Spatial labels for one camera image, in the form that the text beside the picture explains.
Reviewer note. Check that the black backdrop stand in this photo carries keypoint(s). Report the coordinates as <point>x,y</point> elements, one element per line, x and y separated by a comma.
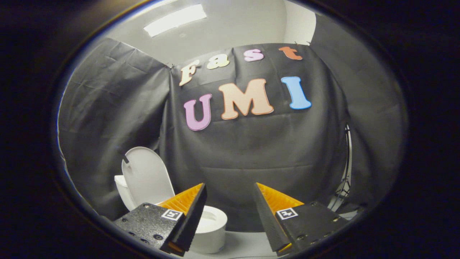
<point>345,172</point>

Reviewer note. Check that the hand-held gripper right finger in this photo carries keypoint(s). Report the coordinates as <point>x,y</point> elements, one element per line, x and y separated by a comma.
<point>267,221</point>

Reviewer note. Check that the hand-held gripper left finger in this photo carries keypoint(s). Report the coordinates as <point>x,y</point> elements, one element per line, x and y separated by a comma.
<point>192,219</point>

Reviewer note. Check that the black backdrop cloth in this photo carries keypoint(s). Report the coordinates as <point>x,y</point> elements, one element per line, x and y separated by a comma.
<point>251,154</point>

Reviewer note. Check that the ceiling light panel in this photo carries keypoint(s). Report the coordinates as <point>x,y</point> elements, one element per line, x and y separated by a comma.
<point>176,19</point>

